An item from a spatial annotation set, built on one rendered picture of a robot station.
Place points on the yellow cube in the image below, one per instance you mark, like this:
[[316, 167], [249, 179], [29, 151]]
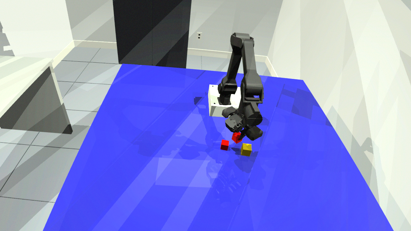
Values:
[[246, 149]]

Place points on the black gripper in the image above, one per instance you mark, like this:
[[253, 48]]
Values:
[[252, 132]]

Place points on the red cube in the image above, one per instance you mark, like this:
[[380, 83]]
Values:
[[235, 137], [224, 145]]

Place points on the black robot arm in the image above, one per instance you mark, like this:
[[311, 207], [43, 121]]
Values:
[[251, 84]]

